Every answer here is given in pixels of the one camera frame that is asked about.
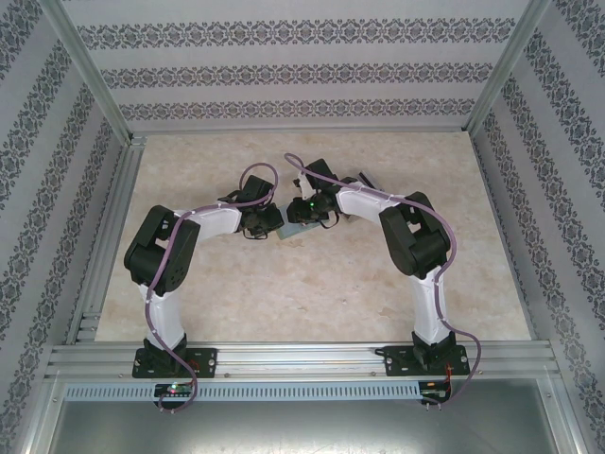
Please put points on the green card holder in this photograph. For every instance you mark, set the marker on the green card holder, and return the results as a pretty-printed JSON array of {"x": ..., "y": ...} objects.
[{"x": 293, "y": 232}]

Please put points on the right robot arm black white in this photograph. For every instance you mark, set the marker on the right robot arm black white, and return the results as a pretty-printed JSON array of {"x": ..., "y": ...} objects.
[{"x": 427, "y": 307}]

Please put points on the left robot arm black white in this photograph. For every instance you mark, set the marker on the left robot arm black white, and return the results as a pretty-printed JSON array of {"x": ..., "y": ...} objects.
[{"x": 165, "y": 321}]

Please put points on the circuit board green light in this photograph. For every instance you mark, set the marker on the circuit board green light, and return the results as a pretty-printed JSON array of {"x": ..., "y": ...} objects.
[{"x": 175, "y": 389}]

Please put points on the grey metal panel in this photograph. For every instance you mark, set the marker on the grey metal panel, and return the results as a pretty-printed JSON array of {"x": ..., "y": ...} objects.
[{"x": 302, "y": 428}]

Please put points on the small circuit board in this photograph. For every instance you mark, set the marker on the small circuit board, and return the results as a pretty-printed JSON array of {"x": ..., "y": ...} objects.
[{"x": 435, "y": 395}]

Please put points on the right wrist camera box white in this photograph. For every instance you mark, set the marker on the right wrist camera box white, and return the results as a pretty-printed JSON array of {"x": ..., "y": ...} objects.
[{"x": 303, "y": 185}]

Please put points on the aluminium mounting rail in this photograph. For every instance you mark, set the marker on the aluminium mounting rail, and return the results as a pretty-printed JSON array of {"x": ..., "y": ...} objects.
[{"x": 298, "y": 359}]

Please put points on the aluminium side rail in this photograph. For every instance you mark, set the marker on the aluminium side rail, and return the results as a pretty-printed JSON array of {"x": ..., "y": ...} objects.
[{"x": 115, "y": 203}]

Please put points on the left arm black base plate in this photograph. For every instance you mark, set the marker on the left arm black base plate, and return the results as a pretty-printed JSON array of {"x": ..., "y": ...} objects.
[{"x": 205, "y": 361}]

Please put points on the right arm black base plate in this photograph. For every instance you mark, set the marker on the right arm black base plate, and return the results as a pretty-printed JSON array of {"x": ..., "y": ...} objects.
[{"x": 397, "y": 361}]

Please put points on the left aluminium frame post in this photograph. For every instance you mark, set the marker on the left aluminium frame post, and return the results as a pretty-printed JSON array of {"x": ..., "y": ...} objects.
[{"x": 90, "y": 71}]

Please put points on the aluminium frame post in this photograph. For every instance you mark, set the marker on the aluminium frame post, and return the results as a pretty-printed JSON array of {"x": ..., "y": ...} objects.
[
  {"x": 508, "y": 66},
  {"x": 90, "y": 71}
]

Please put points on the right aluminium frame post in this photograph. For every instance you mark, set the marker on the right aluminium frame post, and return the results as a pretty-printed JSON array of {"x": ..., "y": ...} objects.
[{"x": 508, "y": 66}]

